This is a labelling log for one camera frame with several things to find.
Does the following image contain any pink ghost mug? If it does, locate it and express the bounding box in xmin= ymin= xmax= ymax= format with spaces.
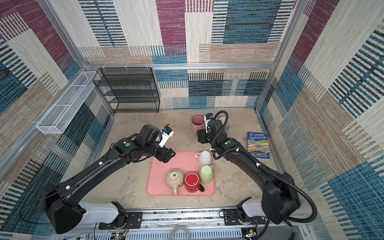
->
xmin=192 ymin=115 xmax=206 ymax=135

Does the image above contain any white ceramic mug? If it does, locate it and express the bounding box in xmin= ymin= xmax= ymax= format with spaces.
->
xmin=195 ymin=151 xmax=212 ymax=168

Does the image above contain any pink plastic tray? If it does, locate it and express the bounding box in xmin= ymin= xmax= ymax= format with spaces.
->
xmin=147 ymin=151 xmax=200 ymax=196

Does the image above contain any purple ceramic mug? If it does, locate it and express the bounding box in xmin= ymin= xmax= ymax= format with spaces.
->
xmin=219 ymin=117 xmax=231 ymax=133

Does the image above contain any beige ceramic teapot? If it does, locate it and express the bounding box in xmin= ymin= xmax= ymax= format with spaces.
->
xmin=166 ymin=169 xmax=184 ymax=197

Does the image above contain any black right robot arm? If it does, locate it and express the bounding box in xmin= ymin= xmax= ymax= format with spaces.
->
xmin=197 ymin=120 xmax=301 ymax=224

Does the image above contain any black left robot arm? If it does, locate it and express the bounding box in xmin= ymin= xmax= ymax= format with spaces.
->
xmin=41 ymin=125 xmax=176 ymax=234

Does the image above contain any light green mug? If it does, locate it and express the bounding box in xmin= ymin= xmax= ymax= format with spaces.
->
xmin=199 ymin=165 xmax=214 ymax=185

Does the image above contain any red ceramic mug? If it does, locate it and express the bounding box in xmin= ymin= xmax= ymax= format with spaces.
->
xmin=184 ymin=172 xmax=205 ymax=193

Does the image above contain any blue treehouse book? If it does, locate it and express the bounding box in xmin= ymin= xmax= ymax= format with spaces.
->
xmin=247 ymin=132 xmax=270 ymax=162

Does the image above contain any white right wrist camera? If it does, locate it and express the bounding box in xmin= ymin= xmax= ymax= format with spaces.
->
xmin=204 ymin=113 xmax=215 ymax=133

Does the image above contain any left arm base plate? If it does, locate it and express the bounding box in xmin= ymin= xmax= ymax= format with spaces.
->
xmin=98 ymin=212 xmax=143 ymax=231

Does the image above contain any black wire shelf rack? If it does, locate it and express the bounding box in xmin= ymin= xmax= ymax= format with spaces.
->
xmin=93 ymin=67 xmax=161 ymax=114

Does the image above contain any grey hose loop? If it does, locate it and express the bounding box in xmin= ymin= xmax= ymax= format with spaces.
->
xmin=168 ymin=224 xmax=193 ymax=240

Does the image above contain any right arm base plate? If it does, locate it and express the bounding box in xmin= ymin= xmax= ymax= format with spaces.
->
xmin=219 ymin=209 xmax=266 ymax=226

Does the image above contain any white wire mesh basket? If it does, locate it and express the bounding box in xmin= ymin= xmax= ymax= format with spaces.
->
xmin=37 ymin=72 xmax=96 ymax=135

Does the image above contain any black corrugated cable conduit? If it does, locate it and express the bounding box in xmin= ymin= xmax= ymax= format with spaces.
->
xmin=257 ymin=164 xmax=318 ymax=224

